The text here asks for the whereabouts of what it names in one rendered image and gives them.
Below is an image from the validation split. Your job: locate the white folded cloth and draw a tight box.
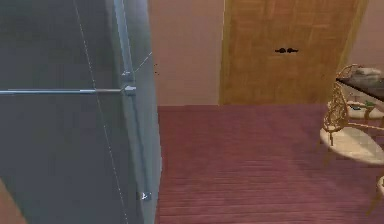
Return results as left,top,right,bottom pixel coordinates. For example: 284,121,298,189
352,67,383,81

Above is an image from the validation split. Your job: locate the golden chair with white seat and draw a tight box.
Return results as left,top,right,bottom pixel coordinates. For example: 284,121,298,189
334,63,384,122
365,175,384,216
318,81,384,168

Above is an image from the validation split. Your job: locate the black table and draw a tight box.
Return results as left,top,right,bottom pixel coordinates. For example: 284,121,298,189
335,76,384,104

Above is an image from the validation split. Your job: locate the grey fridge handle bar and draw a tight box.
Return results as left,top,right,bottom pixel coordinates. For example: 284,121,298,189
112,0,136,83
122,94,153,202
0,87,137,97

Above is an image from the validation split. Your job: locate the brown wooden room door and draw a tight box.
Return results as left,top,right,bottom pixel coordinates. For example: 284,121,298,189
218,0,370,106

